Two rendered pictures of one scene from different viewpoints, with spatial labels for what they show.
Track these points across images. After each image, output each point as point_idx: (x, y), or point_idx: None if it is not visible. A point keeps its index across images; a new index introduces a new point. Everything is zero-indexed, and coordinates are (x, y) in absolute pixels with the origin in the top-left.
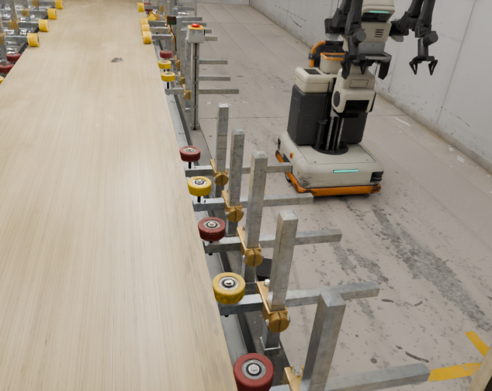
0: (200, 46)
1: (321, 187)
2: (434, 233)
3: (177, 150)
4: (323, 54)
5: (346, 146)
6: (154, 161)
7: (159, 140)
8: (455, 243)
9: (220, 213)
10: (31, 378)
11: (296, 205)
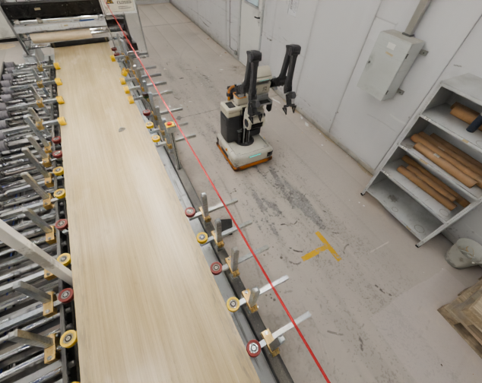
0: (150, 53)
1: (244, 165)
2: (298, 178)
3: (183, 213)
4: (234, 94)
5: (252, 137)
6: (175, 226)
7: (172, 205)
8: (308, 182)
9: (210, 233)
10: (176, 381)
11: (233, 176)
